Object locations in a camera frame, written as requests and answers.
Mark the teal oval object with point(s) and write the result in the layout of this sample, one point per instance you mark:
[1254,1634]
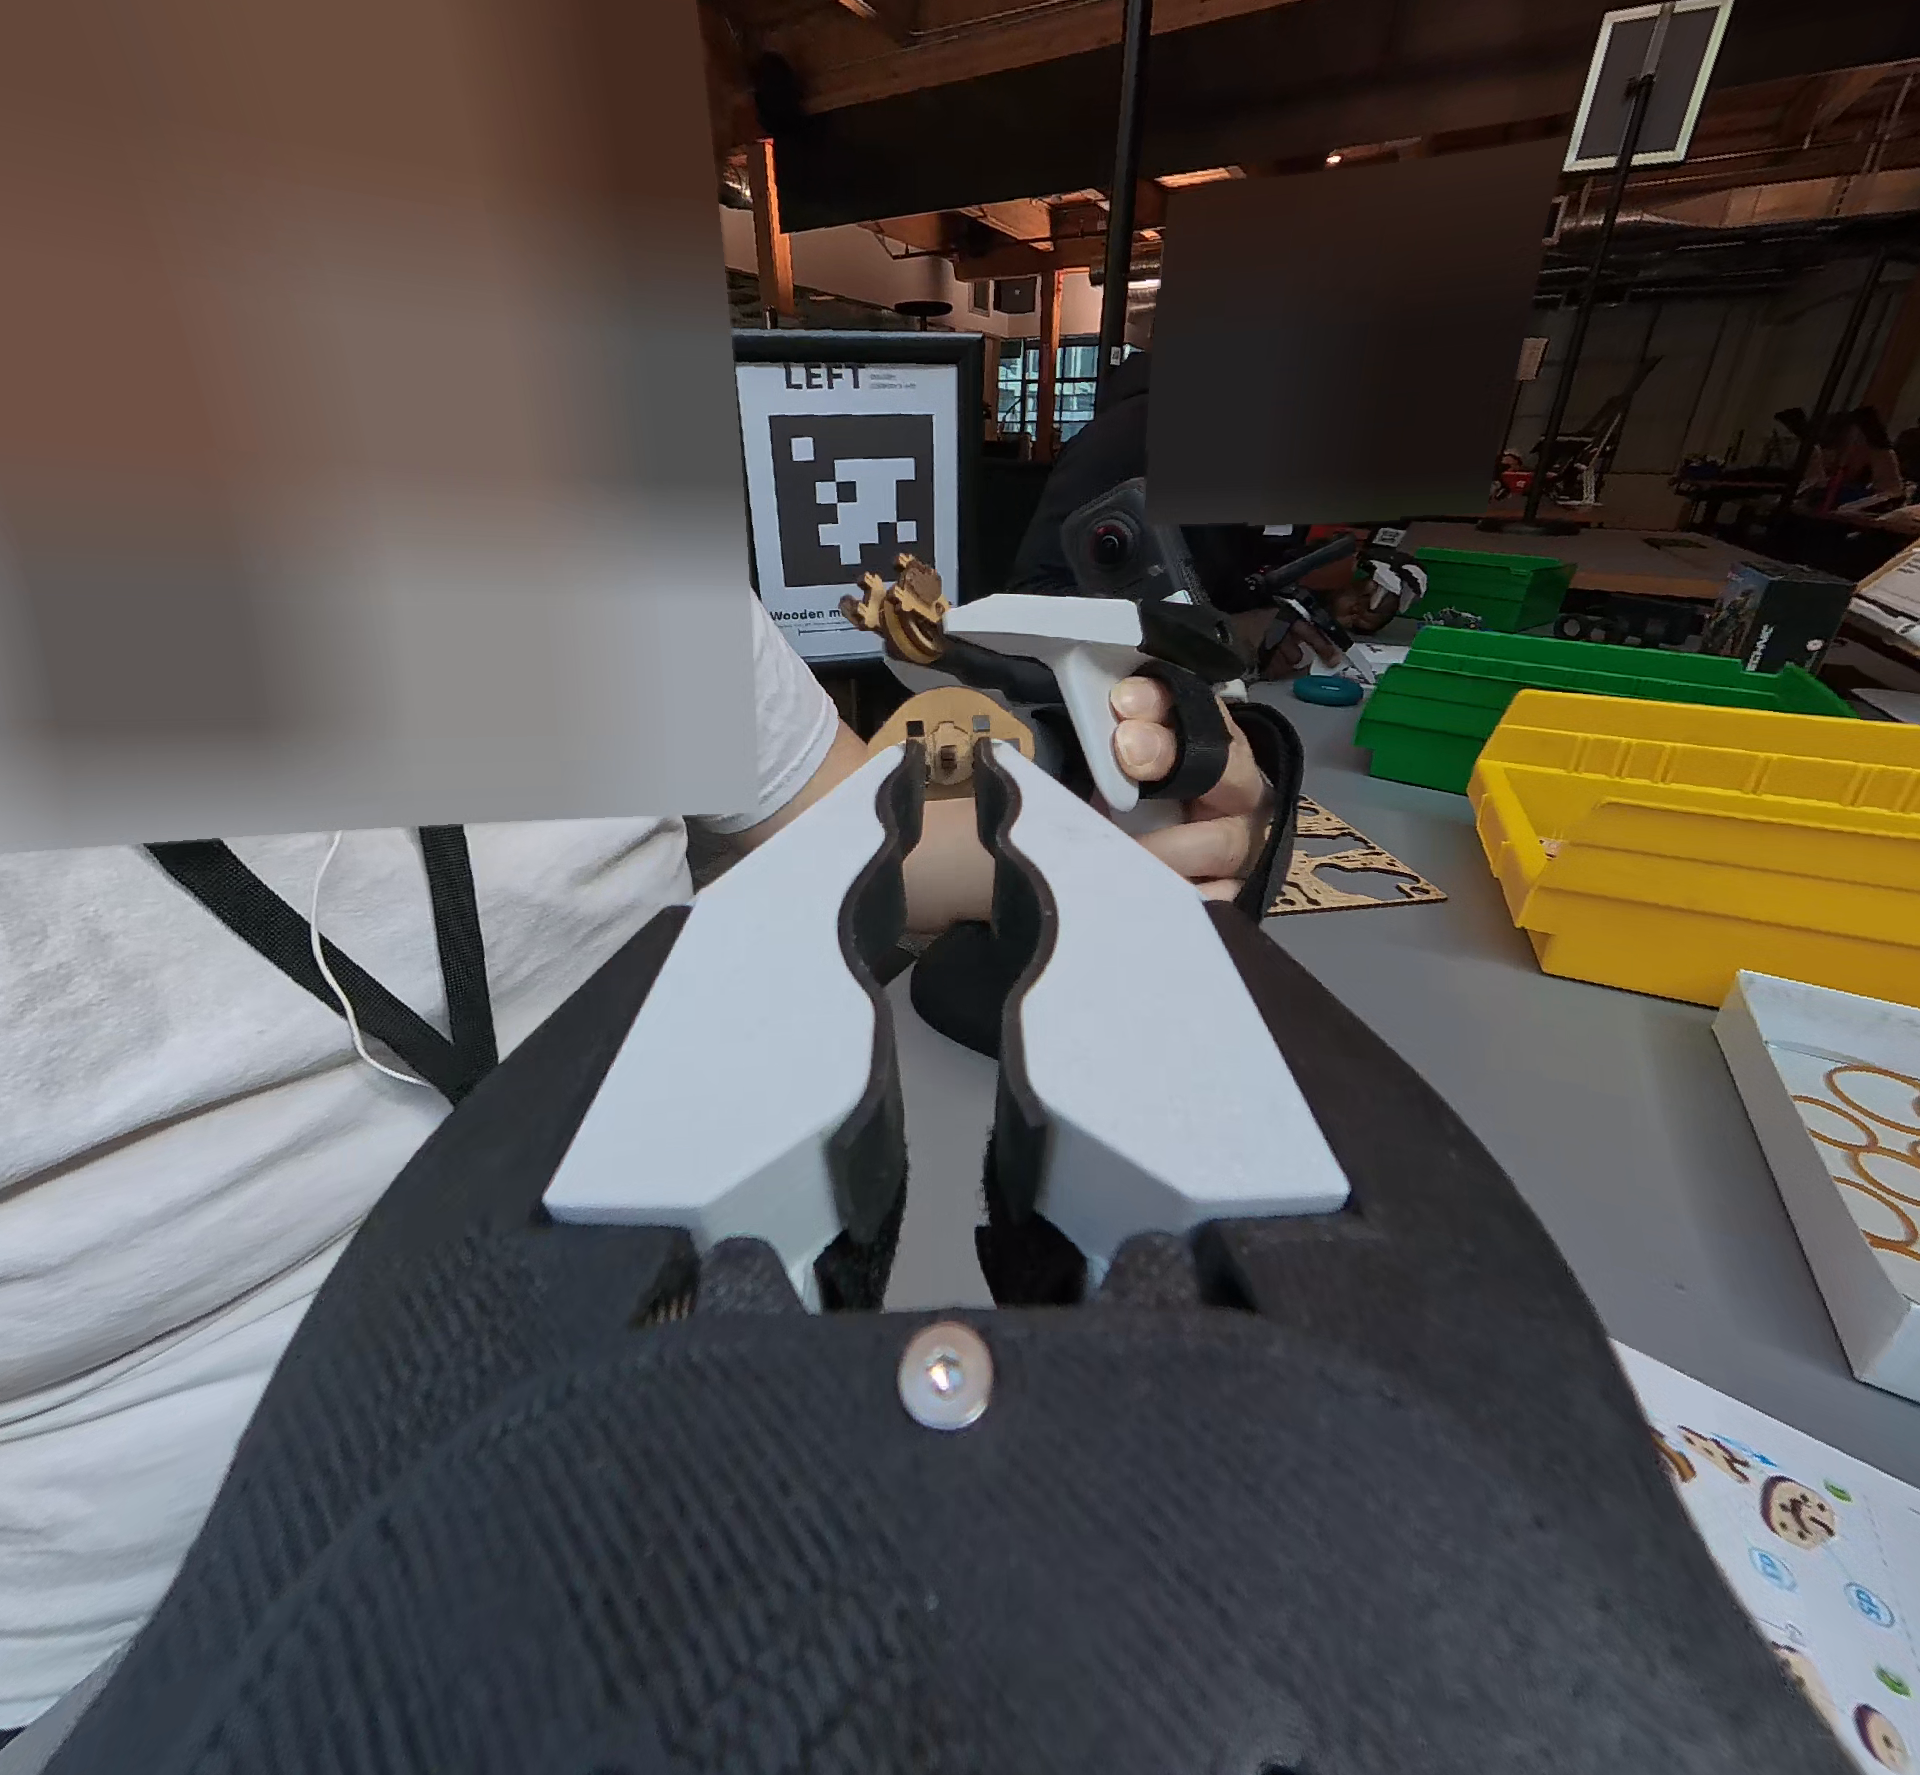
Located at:
[1327,692]

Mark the white cardboard tray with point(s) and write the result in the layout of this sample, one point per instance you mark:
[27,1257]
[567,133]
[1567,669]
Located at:
[1755,1040]

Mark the white framed dark panel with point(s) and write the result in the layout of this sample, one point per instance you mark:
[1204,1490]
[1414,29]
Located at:
[1650,80]

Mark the person's left hand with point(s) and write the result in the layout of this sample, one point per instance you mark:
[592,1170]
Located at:
[1215,830]

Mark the black smartwatch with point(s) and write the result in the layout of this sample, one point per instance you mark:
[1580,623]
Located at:
[1282,814]

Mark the framed marker sign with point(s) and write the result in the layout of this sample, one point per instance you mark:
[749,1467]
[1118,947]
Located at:
[855,499]

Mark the black pole with round disc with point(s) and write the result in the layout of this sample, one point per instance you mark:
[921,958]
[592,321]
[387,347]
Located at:
[1128,156]

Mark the octagonal wooden disc piece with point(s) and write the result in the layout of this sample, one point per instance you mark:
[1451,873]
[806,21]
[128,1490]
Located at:
[900,723]

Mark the wooden wheel assembly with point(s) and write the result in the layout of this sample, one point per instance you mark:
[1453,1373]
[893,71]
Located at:
[900,605]

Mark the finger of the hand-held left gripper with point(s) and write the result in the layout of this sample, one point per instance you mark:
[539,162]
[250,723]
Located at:
[1049,622]

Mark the wooden cutout sheet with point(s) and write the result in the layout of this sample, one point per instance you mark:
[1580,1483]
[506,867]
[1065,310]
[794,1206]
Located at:
[1350,876]

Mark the small dark printed box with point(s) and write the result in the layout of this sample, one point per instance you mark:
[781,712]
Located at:
[1777,620]

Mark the illustrated instruction booklet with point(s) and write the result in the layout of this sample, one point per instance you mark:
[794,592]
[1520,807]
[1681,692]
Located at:
[1769,1579]

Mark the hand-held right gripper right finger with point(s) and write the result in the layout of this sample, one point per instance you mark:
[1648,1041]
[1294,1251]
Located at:
[1183,1055]

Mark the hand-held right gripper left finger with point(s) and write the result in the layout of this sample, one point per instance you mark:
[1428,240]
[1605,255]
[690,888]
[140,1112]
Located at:
[720,1055]

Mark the yellow plastic bin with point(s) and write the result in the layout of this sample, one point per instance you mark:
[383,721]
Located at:
[1696,876]

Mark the pile of tan rubber bands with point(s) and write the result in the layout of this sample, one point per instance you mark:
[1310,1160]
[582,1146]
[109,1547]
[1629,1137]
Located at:
[1858,1100]

